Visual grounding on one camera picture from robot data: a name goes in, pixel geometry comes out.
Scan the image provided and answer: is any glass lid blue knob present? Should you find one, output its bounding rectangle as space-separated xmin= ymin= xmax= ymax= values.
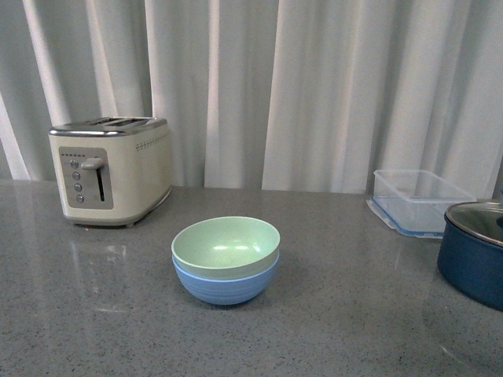
xmin=445 ymin=198 xmax=502 ymax=247

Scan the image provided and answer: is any light green bowl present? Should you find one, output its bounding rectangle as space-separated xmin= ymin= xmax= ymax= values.
xmin=171 ymin=216 xmax=281 ymax=280

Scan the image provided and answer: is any white curtain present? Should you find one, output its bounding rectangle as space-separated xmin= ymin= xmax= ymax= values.
xmin=1 ymin=1 xmax=502 ymax=199

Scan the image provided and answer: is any cream toaster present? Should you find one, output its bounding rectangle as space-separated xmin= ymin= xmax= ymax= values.
xmin=49 ymin=117 xmax=172 ymax=226

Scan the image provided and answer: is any dark blue saucepan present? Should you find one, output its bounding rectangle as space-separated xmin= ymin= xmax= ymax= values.
xmin=437 ymin=219 xmax=502 ymax=311

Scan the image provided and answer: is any light blue bowl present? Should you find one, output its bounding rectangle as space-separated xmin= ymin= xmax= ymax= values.
xmin=172 ymin=256 xmax=280 ymax=306

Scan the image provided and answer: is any clear plastic food container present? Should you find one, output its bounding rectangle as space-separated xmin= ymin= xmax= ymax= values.
xmin=367 ymin=170 xmax=476 ymax=239

